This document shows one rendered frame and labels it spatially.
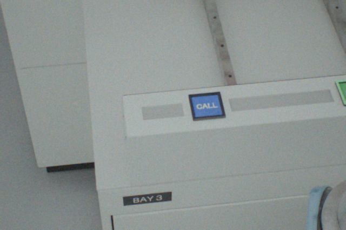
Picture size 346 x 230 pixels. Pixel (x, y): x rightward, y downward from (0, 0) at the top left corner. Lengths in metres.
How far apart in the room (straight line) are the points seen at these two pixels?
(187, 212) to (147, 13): 0.47
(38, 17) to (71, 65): 0.19
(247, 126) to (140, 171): 0.21
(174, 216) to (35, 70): 0.72
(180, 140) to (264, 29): 0.46
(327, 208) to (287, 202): 0.51
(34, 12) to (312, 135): 0.83
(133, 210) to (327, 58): 0.52
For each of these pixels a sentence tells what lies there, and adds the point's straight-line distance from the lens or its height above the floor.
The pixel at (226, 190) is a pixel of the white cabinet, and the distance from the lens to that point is 1.33.
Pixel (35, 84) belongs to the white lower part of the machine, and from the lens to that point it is 1.96.
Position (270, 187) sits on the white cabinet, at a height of 0.77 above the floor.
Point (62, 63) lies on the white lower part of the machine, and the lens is 1.91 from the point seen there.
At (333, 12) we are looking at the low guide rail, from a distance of 1.59.
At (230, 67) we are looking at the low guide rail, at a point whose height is 0.85.
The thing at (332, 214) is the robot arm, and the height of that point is 1.14.
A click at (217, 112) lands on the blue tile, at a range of 1.19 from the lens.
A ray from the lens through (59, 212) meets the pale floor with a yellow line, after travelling 2.24.
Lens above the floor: 1.86
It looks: 49 degrees down
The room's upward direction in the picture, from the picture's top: 1 degrees clockwise
